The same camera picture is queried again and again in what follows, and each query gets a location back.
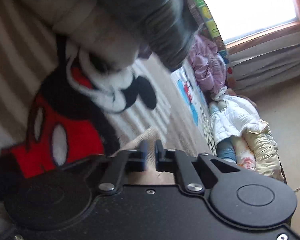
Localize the Mickey Mouse bed blanket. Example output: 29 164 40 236
0 0 218 181

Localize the window with wooden frame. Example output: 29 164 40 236
204 0 300 54

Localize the folded denim garment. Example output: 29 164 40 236
98 0 199 72

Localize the white quilted duvet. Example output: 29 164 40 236
209 94 263 144

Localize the colourful alphabet play mat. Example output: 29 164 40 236
190 0 233 77

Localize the grey curtain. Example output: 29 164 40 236
228 31 300 93

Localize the purple crumpled duvet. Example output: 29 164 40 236
188 35 226 94

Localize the cream yellow blanket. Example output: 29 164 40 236
242 119 285 181

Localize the pink red folded quilt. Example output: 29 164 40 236
216 136 256 171

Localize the beige pink sweater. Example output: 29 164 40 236
111 127 175 185

